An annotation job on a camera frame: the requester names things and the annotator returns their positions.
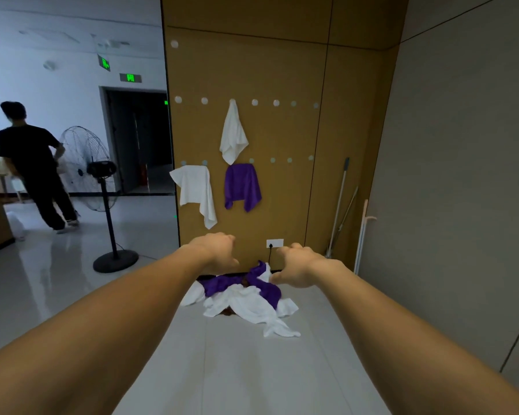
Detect purple hanging towel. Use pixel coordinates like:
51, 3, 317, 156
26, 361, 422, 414
223, 163, 263, 213

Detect white pole with hook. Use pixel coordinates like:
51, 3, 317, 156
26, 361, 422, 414
354, 199, 377, 275

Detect thin grey stick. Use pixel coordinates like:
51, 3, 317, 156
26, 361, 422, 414
330, 186, 359, 252

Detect rows of white wall hooks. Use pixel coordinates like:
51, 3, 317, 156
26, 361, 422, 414
170, 39, 320, 166

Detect large crumpled white towel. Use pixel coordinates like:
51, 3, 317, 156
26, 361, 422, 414
203, 284, 302, 339

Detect person's left hand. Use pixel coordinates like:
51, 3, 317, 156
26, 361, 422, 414
188, 232, 241, 275

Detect person's right hand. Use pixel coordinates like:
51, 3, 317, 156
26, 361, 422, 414
268, 243, 349, 289

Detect grey mop handle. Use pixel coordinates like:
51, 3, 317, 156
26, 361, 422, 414
326, 157, 350, 259

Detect small white hanging towel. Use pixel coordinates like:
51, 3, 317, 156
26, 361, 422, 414
219, 99, 250, 166

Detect dark doorway frame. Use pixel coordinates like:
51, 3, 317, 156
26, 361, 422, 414
99, 86, 175, 195

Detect person's left forearm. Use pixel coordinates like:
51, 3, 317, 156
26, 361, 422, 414
0, 243, 206, 415

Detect small crumpled white towel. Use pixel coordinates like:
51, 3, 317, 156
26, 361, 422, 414
180, 280, 206, 308

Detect person's right forearm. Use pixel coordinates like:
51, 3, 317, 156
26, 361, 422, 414
324, 260, 519, 415

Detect black standing fan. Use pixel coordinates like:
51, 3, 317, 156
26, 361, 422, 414
59, 125, 139, 274

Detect crumpled purple towel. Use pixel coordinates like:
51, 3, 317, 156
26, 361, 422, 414
198, 260, 283, 311

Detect wide white hanging towel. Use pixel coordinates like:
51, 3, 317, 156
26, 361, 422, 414
169, 165, 219, 230

